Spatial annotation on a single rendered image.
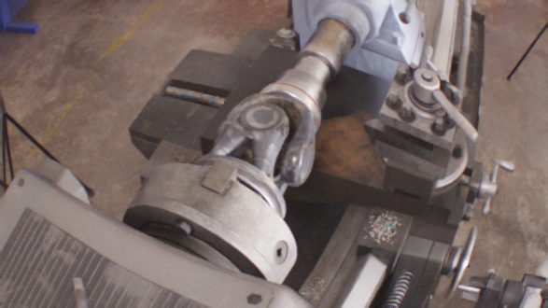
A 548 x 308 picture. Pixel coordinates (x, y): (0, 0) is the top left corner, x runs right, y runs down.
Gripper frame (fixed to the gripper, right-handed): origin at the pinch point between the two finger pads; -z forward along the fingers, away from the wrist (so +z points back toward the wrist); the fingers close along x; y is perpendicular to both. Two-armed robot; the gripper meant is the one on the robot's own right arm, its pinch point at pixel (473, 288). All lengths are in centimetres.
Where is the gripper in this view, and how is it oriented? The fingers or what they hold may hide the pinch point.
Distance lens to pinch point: 145.7
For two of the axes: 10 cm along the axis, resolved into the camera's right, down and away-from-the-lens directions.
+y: -4.2, 5.6, -7.2
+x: 0.1, -7.9, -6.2
